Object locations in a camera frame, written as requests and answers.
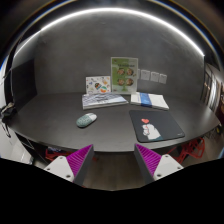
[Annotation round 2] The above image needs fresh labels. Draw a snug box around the white and blue book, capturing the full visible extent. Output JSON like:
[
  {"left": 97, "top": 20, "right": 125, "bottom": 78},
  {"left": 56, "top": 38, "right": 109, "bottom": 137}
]
[{"left": 131, "top": 92, "right": 169, "bottom": 110}]

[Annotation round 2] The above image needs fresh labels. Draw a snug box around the white wall socket middle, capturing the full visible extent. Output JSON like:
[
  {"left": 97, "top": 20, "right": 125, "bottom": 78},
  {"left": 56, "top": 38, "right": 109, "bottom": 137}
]
[{"left": 151, "top": 72, "right": 159, "bottom": 82}]

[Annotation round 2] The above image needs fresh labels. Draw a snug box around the black mouse pad with print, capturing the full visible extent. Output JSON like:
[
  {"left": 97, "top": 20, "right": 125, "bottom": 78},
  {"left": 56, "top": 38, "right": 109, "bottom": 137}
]
[{"left": 129, "top": 110, "right": 185, "bottom": 143}]

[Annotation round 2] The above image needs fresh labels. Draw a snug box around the white wall socket right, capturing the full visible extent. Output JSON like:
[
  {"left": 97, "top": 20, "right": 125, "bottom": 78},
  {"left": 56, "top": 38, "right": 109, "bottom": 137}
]
[{"left": 159, "top": 74, "right": 167, "bottom": 84}]

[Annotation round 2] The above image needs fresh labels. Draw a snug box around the white wall socket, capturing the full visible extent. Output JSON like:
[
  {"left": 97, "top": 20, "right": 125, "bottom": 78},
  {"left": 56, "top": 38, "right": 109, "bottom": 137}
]
[
  {"left": 151, "top": 72, "right": 159, "bottom": 82},
  {"left": 140, "top": 70, "right": 150, "bottom": 80},
  {"left": 159, "top": 74, "right": 167, "bottom": 84}
]

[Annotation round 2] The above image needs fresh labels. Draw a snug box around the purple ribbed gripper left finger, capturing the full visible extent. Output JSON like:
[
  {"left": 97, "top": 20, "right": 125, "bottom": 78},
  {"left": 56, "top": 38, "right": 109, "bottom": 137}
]
[{"left": 45, "top": 145, "right": 94, "bottom": 186}]

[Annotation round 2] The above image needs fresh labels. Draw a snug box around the white wall socket left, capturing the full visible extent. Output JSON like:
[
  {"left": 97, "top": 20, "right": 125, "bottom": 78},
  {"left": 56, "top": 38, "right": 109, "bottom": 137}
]
[{"left": 140, "top": 70, "right": 150, "bottom": 80}]

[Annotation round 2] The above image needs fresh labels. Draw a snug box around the red chair right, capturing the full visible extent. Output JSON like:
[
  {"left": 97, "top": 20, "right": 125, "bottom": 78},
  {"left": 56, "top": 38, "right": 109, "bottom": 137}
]
[{"left": 168, "top": 137, "right": 205, "bottom": 164}]

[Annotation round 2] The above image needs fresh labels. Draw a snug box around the red chair left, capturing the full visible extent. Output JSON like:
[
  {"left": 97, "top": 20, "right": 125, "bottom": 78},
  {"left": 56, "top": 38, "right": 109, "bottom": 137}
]
[{"left": 45, "top": 149, "right": 70, "bottom": 161}]

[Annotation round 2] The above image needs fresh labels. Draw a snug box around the white sticker card upright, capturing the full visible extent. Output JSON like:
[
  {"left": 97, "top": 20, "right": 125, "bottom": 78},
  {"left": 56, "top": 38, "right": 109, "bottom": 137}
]
[{"left": 86, "top": 76, "right": 111, "bottom": 94}]

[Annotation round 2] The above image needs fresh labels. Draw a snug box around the red chair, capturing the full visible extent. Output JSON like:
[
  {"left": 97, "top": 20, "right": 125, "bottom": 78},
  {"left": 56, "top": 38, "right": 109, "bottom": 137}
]
[
  {"left": 45, "top": 149, "right": 70, "bottom": 161},
  {"left": 168, "top": 137, "right": 205, "bottom": 164}
]

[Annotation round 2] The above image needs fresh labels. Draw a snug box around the green and white computer mouse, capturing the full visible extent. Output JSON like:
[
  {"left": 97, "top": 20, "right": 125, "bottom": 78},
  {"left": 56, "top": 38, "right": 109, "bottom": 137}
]
[{"left": 76, "top": 113, "right": 97, "bottom": 128}]

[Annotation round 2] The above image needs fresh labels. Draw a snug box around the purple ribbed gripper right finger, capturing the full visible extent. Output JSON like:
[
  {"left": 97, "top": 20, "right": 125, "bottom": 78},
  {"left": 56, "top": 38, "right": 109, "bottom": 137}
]
[{"left": 134, "top": 144, "right": 183, "bottom": 184}]

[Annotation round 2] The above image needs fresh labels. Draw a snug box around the green picture book upright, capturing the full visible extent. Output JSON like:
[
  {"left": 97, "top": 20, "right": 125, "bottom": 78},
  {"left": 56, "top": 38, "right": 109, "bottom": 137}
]
[{"left": 111, "top": 57, "right": 138, "bottom": 95}]

